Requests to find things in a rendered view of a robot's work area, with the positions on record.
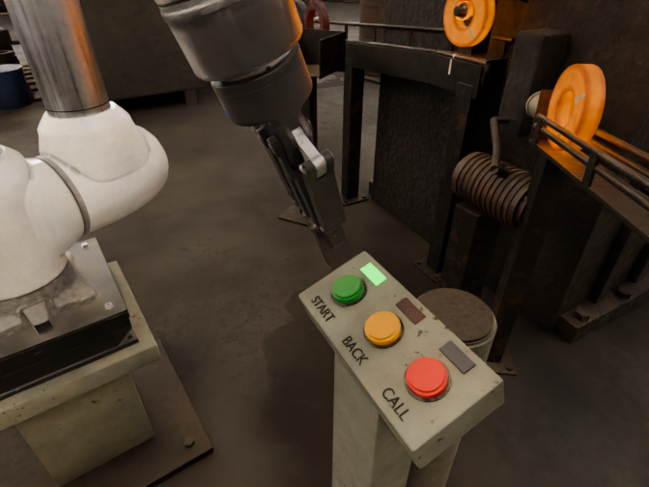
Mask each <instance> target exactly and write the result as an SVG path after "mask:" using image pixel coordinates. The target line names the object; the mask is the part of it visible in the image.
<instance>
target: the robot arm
mask: <svg viewBox="0 0 649 487"><path fill-rule="evenodd" d="M4 2H5V5H6V8H7V10H8V13H9V15H10V18H11V20H12V23H13V26H14V29H15V31H16V34H17V37H18V39H19V42H20V44H21V47H22V49H23V52H24V55H25V57H26V60H27V62H28V65H29V67H30V70H31V73H32V75H33V77H34V79H35V82H36V84H37V87H38V90H39V92H40V95H41V97H42V101H43V104H44V107H45V109H46V112H45V113H44V114H43V116H42V119H41V121H40V123H39V126H38V134H39V151H40V156H37V157H34V158H24V156H23V155H22V154H21V153H20V152H18V151H16V150H14V149H11V148H9V147H6V146H3V145H0V341H1V340H2V339H4V338H6V337H7V336H9V335H12V334H14V333H16V332H18V331H21V330H23V329H27V328H29V327H33V328H34V330H35V331H36V332H37V334H38V335H44V334H46V333H48V332H50V331H52V330H53V329H54V326H53V319H52V317H54V316H56V315H59V314H61V313H63V312H66V311H68V310H70V309H73V308H76V307H78V306H82V305H86V304H89V303H92V302H93V301H95V300H96V299H97V297H98V295H97V292H96V290H95V289H94V288H93V287H91V286H89V285H88V284H87V283H86V282H85V280H84V279H83V277H82V276H81V274H80V272H79V271H78V269H77V268H76V266H75V265H74V263H73V260H74V259H73V256H72V254H71V252H69V251H68V250H69V249H70V248H71V247H72V246H73V245H74V244H75V243H76V242H77V241H78V240H79V239H80V238H81V237H82V236H84V235H86V234H88V233H90V232H93V231H95V230H98V229H100V228H102V227H104V226H107V225H109V224H111V223H113V222H115V221H117V220H119V219H121V218H123V217H125V216H127V215H129V214H131V213H133V212H134V211H136V210H138V209H139V208H141V207H142V206H144V205H145V204H146V203H147V202H149V201H150V200H151V199H152V198H153V197H154V196H155V195H156V194H157V193H158V192H159V191H160V189H161V188H162V187H163V185H164V184H165V182H166V180H167V177H168V168H169V165H168V158H167V156H166V154H165V151H164V149H163V148H162V146H161V145H160V143H159V142H158V140H157V139H156V138H155V137H154V136H153V135H152V134H151V133H150V132H148V131H147V130H145V129H143V128H141V127H139V126H136V125H135V124H134V123H133V121H132V120H131V118H130V115H129V114H128V113H127V112H126V111H125V110H124V109H123V108H122V107H121V106H119V105H118V104H116V103H115V102H113V101H109V98H108V95H107V92H106V89H105V85H104V82H103V79H102V75H101V72H100V69H99V63H98V60H97V56H96V53H95V51H94V48H93V44H92V41H91V38H90V34H89V31H88V28H87V24H86V21H85V18H84V14H83V12H82V9H81V5H80V2H79V0H4ZM155 2H156V4H157V5H158V7H159V9H160V14H161V16H162V17H163V19H164V21H165V22H166V23H168V25H169V27H170V29H171V31H172V33H173V34H174V36H175V38H176V40H177V42H178V44H179V45H180V47H181V49H182V51H183V54H184V55H185V57H186V59H187V61H188V63H189V65H190V66H191V67H192V69H193V71H194V73H195V74H196V75H197V76H198V77H199V78H201V79H202V80H205V81H210V82H211V85H212V87H213V89H214V91H215V93H216V95H217V97H218V99H219V100H220V102H221V104H222V106H223V108H224V110H225V112H226V114H227V116H228V118H229V119H230V120H231V122H233V123H234V124H236V125H238V126H241V127H251V128H252V130H253V131H255V132H256V134H257V136H258V137H259V139H260V141H261V143H262V144H263V145H264V147H265V149H266V151H267V153H268V155H269V157H270V159H271V161H272V163H273V165H274V166H275V168H276V170H277V172H278V174H279V176H280V177H281V179H282V181H283V183H284V185H285V187H286V188H287V190H288V191H289V193H290V195H291V197H292V198H293V202H294V204H295V205H296V206H298V207H299V206H300V208H301V210H302V214H303V215H304V216H305V217H307V218H309V217H310V218H309V219H308V220H306V221H307V223H308V229H309V230H310V232H311V233H312V234H313V236H314V238H315V240H316V242H317V245H318V247H319V249H320V251H321V253H322V255H323V256H324V259H325V262H326V263H327V264H328V265H329V266H330V267H331V269H332V270H335V269H337V268H338V267H340V266H341V265H343V264H344V263H346V262H347V261H349V260H350V259H352V258H353V251H352V249H351V246H350V244H349V241H348V239H347V236H346V234H345V231H344V229H343V226H342V223H344V222H345V221H347V220H346V216H345V212H344V209H343V204H342V200H341V196H340V192H339V188H338V185H337V181H336V177H335V173H334V156H333V153H332V152H331V151H330V150H328V149H325V150H324V151H322V152H321V153H319V150H318V148H317V145H316V142H315V140H314V136H315V132H314V130H313V128H312V125H311V123H310V121H309V120H308V119H307V118H306V117H304V116H303V115H301V107H302V106H303V104H304V102H305V101H306V100H307V99H308V97H309V96H310V94H311V92H312V87H313V84H312V80H311V77H310V74H309V71H308V69H307V66H306V64H305V61H304V58H303V55H302V52H301V49H300V47H299V44H298V41H299V39H300V37H301V34H302V23H301V21H300V18H299V15H298V12H297V9H296V4H295V0H155Z"/></svg>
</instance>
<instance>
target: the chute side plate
mask: <svg viewBox="0 0 649 487"><path fill-rule="evenodd" d="M346 58H347V59H350V60H353V68H356V69H360V70H365V71H369V72H377V73H382V74H387V75H391V76H396V77H401V78H404V79H409V80H414V81H418V82H423V83H428V84H432V85H435V86H438V87H440V88H442V89H445V90H448V91H451V92H454V93H456V92H457V86H458V82H462V83H464V84H467V85H471V86H473V92H472V97H471V98H472V99H475V100H477V97H478V92H479V87H480V82H481V77H482V72H483V68H484V67H483V66H479V65H476V64H472V63H469V62H465V61H461V60H457V59H453V58H449V57H446V56H442V55H438V54H434V53H427V52H419V51H412V50H404V49H397V48H389V47H381V46H374V45H367V44H359V43H346ZM450 59H452V63H451V70H450V74H448V71H449V65H450Z"/></svg>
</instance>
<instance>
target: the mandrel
mask: <svg viewBox="0 0 649 487"><path fill-rule="evenodd" d="M453 14H454V16H455V17H456V18H457V19H459V20H467V19H472V18H473V8H472V5H471V4H470V2H468V1H462V2H460V3H459V4H458V5H457V6H456V7H455V8H454V11H453Z"/></svg>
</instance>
